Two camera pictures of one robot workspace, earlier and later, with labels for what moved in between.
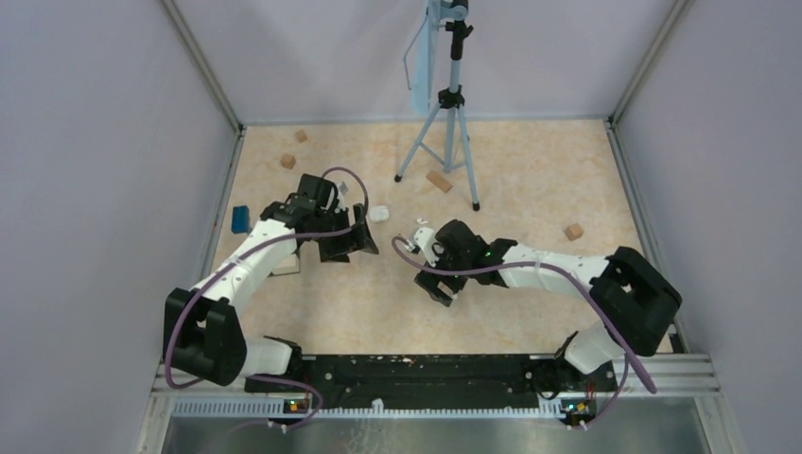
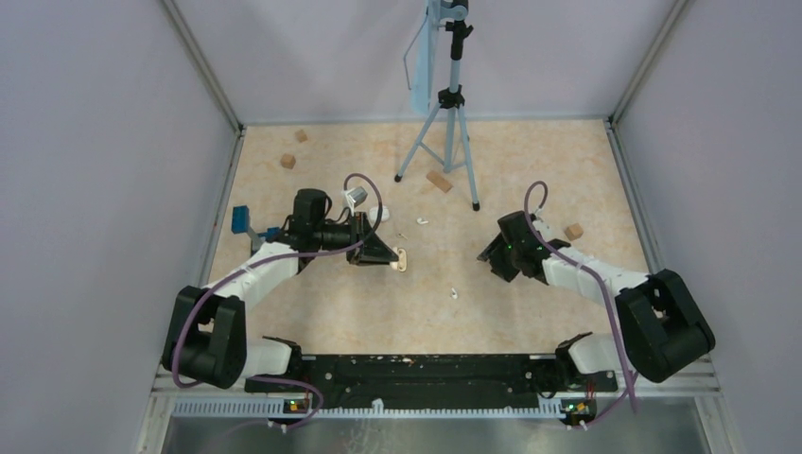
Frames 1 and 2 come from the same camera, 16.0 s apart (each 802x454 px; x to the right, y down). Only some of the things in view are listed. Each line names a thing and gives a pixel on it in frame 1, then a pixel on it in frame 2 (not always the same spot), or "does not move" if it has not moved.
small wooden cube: (287, 161) does not move
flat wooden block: (440, 182) does not move
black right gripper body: (430, 283) -> (503, 257)
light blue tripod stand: (438, 136) does not move
